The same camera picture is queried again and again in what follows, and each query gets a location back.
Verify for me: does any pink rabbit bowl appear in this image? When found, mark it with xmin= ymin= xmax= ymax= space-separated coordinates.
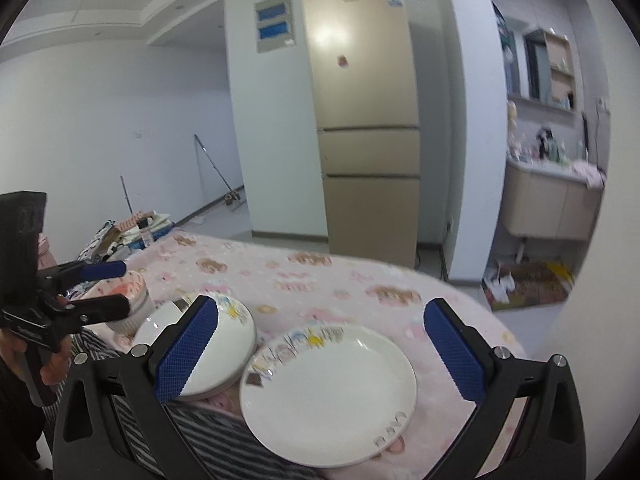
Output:
xmin=96 ymin=271 xmax=148 ymax=311

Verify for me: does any white ribbed bowl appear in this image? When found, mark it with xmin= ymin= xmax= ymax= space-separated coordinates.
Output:
xmin=106 ymin=292 xmax=155 ymax=336

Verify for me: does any white cartoon plate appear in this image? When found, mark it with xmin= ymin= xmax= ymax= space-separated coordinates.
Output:
xmin=239 ymin=324 xmax=418 ymax=469
xmin=132 ymin=292 xmax=257 ymax=401

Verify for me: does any person's left hand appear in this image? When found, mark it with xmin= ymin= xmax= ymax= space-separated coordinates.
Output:
xmin=0 ymin=331 xmax=74 ymax=388

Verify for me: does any pink comb rack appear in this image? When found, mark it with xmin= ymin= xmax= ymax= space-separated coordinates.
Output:
xmin=114 ymin=210 xmax=155 ymax=233

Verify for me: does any black-capped seasoning bottle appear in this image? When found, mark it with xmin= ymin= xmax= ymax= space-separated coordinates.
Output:
xmin=137 ymin=217 xmax=154 ymax=247

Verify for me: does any black striped grey cloth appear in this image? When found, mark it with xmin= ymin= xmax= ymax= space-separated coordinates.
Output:
xmin=44 ymin=330 xmax=320 ymax=479

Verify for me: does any cardboard box on floor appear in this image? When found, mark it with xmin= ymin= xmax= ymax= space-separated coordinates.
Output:
xmin=482 ymin=261 xmax=575 ymax=311

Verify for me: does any leaning mop pole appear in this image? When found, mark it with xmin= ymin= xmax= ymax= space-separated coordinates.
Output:
xmin=193 ymin=133 xmax=248 ymax=214

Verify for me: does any pink cartoon tablecloth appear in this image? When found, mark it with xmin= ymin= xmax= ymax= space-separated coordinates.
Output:
xmin=128 ymin=231 xmax=525 ymax=479

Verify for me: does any beige bathroom vanity cabinet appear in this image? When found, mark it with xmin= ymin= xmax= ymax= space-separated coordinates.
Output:
xmin=500 ymin=158 xmax=603 ymax=242

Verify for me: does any pink cloth on vanity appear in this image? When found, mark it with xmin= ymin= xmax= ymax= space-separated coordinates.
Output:
xmin=570 ymin=160 xmax=606 ymax=190

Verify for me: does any black bathroom faucet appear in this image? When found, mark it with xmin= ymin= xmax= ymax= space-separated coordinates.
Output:
xmin=536 ymin=127 xmax=553 ymax=159

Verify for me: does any gold three-door refrigerator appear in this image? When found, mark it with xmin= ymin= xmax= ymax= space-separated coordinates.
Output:
xmin=302 ymin=0 xmax=420 ymax=268

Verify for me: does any wall electrical panel box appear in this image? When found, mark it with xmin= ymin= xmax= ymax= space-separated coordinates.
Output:
xmin=254 ymin=0 xmax=296 ymax=53

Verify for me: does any wall mirror cabinet shelf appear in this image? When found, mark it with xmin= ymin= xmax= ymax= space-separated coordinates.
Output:
xmin=523 ymin=28 xmax=576 ymax=112

